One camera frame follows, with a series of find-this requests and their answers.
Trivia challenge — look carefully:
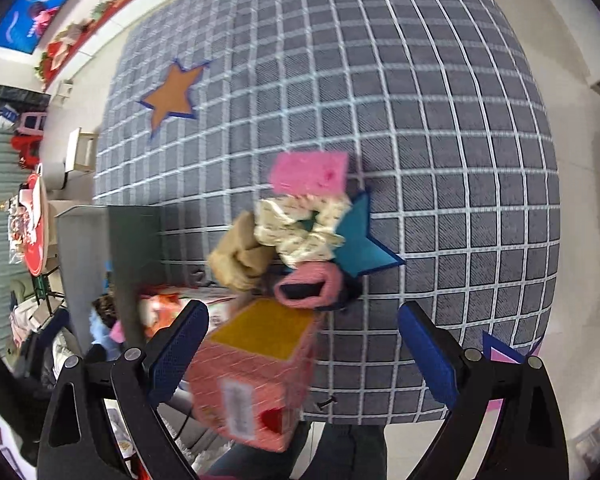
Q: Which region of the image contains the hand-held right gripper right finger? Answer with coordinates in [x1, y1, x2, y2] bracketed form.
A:
[399, 302, 571, 480]

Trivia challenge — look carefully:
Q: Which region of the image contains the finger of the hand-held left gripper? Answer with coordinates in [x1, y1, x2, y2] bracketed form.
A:
[30, 307, 73, 348]

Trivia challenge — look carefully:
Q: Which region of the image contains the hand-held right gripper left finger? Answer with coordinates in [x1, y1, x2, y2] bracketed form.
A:
[37, 300, 210, 480]

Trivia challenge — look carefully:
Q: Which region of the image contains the light blue fluffy cloth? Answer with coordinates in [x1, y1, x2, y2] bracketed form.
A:
[89, 310, 111, 347]

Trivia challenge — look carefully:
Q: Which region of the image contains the leopard print cloth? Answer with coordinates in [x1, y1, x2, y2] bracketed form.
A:
[91, 296, 117, 328]

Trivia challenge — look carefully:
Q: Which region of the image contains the pink carton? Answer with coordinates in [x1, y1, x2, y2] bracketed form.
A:
[186, 297, 326, 453]

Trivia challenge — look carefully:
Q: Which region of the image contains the white drawer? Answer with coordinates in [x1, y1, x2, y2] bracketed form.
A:
[55, 204, 168, 361]

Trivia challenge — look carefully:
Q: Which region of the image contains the tan plush toy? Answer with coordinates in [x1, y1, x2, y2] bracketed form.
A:
[207, 210, 271, 291]

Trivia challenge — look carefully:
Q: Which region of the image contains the pink fuzzy band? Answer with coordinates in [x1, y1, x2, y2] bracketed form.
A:
[274, 262, 363, 311]

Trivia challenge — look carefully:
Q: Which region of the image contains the cream floral scrunchie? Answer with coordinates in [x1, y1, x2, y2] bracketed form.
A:
[254, 194, 353, 268]

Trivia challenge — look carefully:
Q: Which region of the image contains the pink sock pair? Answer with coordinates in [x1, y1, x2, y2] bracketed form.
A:
[271, 151, 350, 195]

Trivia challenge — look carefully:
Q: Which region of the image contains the orange print tissue pack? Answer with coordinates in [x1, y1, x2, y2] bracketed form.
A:
[139, 285, 241, 337]

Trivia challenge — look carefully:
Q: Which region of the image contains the round red table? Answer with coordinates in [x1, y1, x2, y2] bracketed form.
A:
[22, 172, 51, 277]

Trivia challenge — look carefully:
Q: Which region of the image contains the white wooden stool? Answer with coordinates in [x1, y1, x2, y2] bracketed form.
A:
[64, 129, 101, 173]

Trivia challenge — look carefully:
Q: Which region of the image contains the grey checked tablecloth with stars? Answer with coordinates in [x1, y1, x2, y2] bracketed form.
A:
[94, 0, 563, 426]

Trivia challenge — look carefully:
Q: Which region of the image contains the white cabinet with red top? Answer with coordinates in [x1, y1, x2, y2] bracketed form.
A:
[40, 0, 261, 91]

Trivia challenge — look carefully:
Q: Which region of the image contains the television screen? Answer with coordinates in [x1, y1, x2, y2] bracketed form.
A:
[0, 0, 103, 53]

